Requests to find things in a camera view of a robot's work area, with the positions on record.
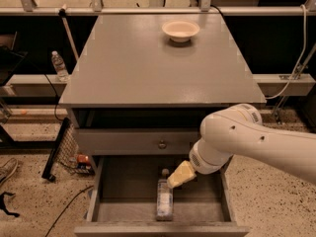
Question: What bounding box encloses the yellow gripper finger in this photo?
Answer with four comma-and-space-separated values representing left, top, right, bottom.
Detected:
167, 161, 197, 189

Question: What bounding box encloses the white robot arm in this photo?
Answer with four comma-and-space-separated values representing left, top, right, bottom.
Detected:
167, 104, 316, 189

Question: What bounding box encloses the round metal drawer knob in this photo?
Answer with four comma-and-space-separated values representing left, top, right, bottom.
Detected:
158, 140, 167, 149

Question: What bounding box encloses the open grey middle drawer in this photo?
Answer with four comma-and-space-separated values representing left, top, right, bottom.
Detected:
74, 155, 249, 237

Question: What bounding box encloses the grey drawer cabinet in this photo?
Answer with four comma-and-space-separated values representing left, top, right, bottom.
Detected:
58, 13, 267, 237

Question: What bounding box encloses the closed grey top drawer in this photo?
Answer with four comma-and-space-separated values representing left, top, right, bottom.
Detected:
74, 128, 200, 155

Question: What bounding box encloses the clear water bottle on ledge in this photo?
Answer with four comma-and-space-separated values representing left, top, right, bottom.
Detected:
51, 50, 69, 82

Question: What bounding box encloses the orange can on floor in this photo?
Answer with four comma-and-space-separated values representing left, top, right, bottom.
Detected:
77, 154, 91, 169

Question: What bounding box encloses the white paper bowl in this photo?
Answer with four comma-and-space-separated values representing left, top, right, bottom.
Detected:
162, 20, 199, 42

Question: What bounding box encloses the wooden stick with black tape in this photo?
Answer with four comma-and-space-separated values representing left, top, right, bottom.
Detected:
58, 4, 79, 61

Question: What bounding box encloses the black floor cable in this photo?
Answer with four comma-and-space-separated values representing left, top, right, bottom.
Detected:
43, 185, 95, 237

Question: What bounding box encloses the black wire mesh rack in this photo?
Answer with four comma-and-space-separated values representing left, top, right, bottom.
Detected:
41, 118, 94, 182

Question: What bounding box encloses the black strap on floor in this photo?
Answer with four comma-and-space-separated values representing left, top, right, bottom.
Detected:
0, 191, 21, 219

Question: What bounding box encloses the white hanging cable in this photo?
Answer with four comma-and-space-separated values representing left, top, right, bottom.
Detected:
265, 3, 309, 101

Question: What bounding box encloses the metal railing frame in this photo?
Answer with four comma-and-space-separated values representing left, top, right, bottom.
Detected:
0, 0, 316, 18

